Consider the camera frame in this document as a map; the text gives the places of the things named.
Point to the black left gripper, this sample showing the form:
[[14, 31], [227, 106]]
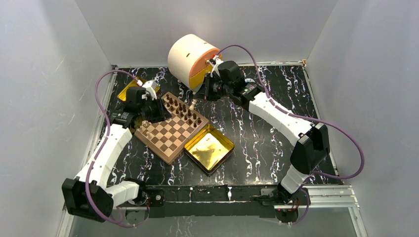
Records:
[[162, 112]]

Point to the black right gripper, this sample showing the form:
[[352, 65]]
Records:
[[208, 81]]

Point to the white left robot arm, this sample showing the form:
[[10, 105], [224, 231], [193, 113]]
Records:
[[87, 195]]

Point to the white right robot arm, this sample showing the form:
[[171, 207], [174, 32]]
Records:
[[310, 140]]

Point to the dark chess pieces row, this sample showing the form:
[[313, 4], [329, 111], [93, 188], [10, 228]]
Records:
[[181, 115]]

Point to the wooden chess board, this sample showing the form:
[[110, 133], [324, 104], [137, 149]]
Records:
[[166, 142]]

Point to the gold tin with white pieces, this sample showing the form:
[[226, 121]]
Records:
[[122, 95]]

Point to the small blue white jar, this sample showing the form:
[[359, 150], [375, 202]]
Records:
[[248, 80]]

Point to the round pastel drawer cabinet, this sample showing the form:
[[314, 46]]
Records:
[[187, 60]]

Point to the empty gold tin lid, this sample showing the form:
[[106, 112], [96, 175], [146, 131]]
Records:
[[209, 149]]

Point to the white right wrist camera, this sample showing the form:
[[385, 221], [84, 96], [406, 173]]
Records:
[[215, 61]]

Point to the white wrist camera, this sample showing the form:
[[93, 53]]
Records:
[[150, 89], [215, 61]]

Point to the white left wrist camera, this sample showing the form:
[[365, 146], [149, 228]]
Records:
[[150, 89]]

